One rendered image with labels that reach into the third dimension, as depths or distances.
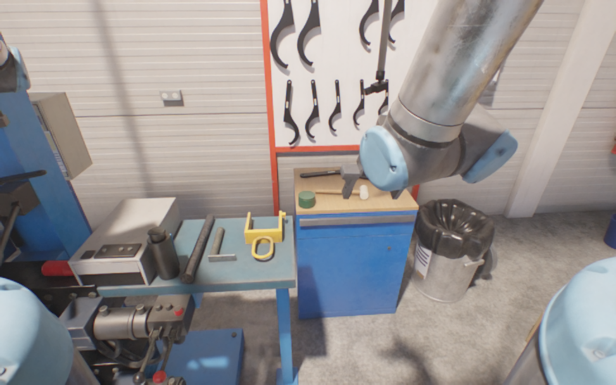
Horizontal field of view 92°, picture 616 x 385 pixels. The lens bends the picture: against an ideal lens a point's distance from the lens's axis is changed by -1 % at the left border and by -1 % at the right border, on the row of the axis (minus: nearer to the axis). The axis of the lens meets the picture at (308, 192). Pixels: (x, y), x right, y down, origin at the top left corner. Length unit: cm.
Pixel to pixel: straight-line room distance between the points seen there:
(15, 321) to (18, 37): 306
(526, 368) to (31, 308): 36
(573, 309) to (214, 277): 108
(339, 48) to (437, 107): 229
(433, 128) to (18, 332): 39
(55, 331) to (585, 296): 36
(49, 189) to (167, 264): 58
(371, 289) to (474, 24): 202
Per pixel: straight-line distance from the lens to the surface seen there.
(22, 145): 146
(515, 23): 34
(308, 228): 179
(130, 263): 120
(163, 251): 117
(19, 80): 91
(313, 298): 221
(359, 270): 207
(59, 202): 157
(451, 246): 223
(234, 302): 252
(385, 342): 232
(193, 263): 123
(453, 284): 253
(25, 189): 145
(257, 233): 128
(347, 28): 262
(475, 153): 48
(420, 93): 36
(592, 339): 26
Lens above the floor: 189
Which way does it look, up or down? 30 degrees down
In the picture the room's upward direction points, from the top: straight up
